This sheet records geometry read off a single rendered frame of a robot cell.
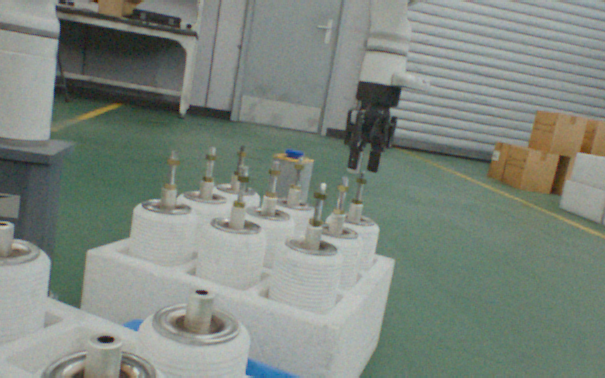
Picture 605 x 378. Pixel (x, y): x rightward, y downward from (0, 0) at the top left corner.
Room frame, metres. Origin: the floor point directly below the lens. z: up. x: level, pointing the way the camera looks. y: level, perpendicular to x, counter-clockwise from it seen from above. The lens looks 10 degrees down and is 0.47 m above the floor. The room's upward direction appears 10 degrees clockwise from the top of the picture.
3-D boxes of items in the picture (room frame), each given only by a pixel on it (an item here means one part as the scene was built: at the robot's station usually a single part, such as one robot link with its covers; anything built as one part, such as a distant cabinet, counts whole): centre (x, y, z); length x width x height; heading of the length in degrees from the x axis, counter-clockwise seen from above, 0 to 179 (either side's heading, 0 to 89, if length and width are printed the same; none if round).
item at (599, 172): (3.43, -1.87, 0.27); 0.39 x 0.39 x 0.18; 13
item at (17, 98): (0.91, 0.47, 0.39); 0.09 x 0.09 x 0.17; 11
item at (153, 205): (0.84, 0.20, 0.25); 0.08 x 0.08 x 0.01
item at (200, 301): (0.46, 0.07, 0.26); 0.02 x 0.02 x 0.03
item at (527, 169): (4.39, -1.68, 0.15); 0.30 x 0.24 x 0.30; 9
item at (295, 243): (0.77, -0.03, 0.25); 0.08 x 0.08 x 0.01
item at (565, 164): (4.45, -2.01, 0.15); 0.30 x 0.24 x 0.30; 11
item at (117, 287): (0.92, 0.05, 0.09); 0.39 x 0.39 x 0.18; 72
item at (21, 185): (0.91, 0.47, 0.15); 0.15 x 0.15 x 0.30; 11
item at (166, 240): (0.84, 0.20, 0.16); 0.10 x 0.10 x 0.18
